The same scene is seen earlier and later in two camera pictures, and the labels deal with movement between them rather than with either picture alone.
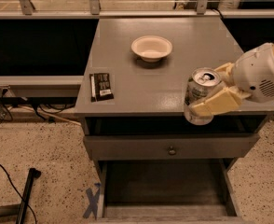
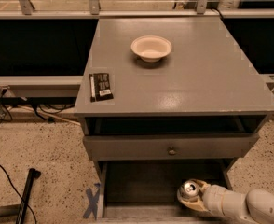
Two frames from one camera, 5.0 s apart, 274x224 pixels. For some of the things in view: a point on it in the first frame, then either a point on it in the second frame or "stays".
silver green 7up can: (201, 82) → (187, 190)
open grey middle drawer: (167, 191) stays
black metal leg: (23, 207) stays
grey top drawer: (148, 147) stays
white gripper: (255, 73) → (213, 197)
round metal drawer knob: (171, 151) stays
